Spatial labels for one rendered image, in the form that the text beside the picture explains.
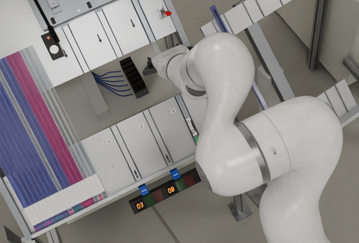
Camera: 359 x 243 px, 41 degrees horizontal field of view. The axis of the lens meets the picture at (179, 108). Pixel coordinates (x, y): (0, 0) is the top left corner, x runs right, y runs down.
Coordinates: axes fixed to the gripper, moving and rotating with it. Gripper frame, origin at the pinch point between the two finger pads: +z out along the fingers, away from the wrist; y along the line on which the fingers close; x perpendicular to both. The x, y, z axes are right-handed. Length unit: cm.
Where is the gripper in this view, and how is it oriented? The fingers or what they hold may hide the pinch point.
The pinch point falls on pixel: (165, 55)
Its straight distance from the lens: 139.1
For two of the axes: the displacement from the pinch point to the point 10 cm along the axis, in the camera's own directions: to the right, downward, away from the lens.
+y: -8.9, 4.3, -1.3
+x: 3.6, 8.5, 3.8
